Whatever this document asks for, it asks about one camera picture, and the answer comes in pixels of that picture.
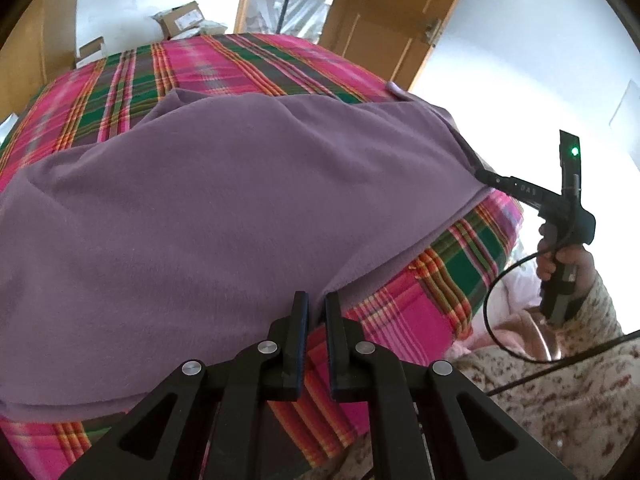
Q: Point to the pink cloth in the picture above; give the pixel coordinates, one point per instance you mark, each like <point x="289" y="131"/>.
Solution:
<point x="520" y="332"/>

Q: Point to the clear plastic curtain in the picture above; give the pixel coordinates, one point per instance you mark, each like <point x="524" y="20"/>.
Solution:
<point x="310" y="5"/>

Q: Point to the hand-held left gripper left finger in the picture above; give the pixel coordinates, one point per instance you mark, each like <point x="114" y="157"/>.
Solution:
<point x="300" y="340"/>

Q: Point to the pink green plaid bed sheet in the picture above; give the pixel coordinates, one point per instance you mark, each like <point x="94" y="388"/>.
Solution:
<point x="225" y="60"/>

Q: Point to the grey plastic parcel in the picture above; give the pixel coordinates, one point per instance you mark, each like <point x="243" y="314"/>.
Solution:
<point x="212" y="25"/>

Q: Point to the person's right hand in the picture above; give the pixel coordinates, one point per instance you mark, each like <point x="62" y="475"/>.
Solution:
<point x="584" y="265"/>

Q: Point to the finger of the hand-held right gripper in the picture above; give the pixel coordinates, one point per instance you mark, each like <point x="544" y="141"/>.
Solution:
<point x="492" y="179"/>

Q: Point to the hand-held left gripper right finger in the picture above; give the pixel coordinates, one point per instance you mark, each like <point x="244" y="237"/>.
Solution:
<point x="337" y="355"/>

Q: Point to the large cardboard box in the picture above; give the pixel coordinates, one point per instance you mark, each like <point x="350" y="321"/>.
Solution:
<point x="182" y="17"/>

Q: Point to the wooden wardrobe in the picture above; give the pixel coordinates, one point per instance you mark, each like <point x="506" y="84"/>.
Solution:
<point x="45" y="45"/>

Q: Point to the grey wall panel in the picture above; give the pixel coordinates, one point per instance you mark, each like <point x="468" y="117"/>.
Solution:
<point x="627" y="107"/>

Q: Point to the purple fleece pants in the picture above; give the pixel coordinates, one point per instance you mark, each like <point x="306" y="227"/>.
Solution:
<point x="225" y="210"/>

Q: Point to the small cardboard box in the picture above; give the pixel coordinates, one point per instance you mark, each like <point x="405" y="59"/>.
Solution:
<point x="92" y="51"/>

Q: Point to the metal door latch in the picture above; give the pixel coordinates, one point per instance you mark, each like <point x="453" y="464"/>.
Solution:
<point x="432" y="31"/>

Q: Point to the white cloth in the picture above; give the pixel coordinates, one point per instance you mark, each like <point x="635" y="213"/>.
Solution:
<point x="517" y="285"/>

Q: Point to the wooden door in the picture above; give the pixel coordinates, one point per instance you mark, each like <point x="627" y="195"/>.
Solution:
<point x="380" y="20"/>

